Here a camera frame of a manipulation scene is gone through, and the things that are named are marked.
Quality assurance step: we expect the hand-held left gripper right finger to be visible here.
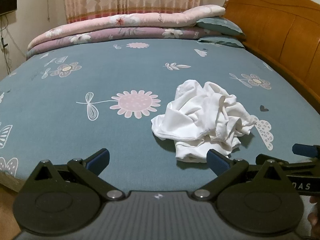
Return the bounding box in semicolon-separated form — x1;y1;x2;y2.
192;149;293;200

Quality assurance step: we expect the pink floral quilt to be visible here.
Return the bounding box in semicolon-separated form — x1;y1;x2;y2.
27;4;226;52

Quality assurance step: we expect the wooden headboard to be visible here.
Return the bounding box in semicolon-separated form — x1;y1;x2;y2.
222;0;320;110

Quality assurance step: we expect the white t-shirt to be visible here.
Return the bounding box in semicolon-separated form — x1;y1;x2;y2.
151;79;258;164

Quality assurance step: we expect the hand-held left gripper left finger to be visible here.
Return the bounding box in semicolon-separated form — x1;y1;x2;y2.
25;148;125;200

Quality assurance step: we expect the person's right hand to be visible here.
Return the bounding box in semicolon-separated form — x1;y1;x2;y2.
307;195;320;231

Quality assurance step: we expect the purple floral quilt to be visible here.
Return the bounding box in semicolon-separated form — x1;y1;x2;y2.
26;26;223;60

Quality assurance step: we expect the bed with blue floral sheet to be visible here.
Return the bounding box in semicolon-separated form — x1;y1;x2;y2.
0;36;320;193

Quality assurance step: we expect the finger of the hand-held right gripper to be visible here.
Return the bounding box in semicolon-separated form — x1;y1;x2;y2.
292;144;320;158
255;154;320;172

